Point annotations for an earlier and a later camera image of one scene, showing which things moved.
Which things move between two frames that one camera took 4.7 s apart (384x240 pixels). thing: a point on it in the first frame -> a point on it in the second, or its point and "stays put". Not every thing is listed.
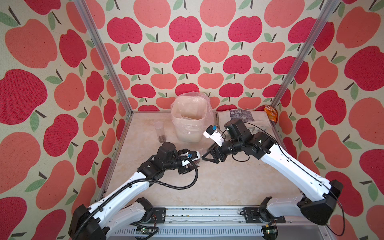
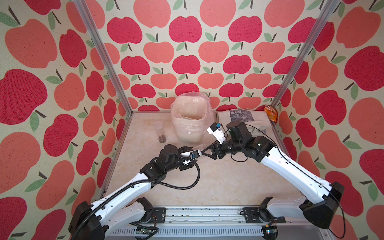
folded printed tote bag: (256, 121) stays put
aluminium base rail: (219, 223) stays put
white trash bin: (192, 113) stays put
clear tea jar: (196, 163) -> (201, 147)
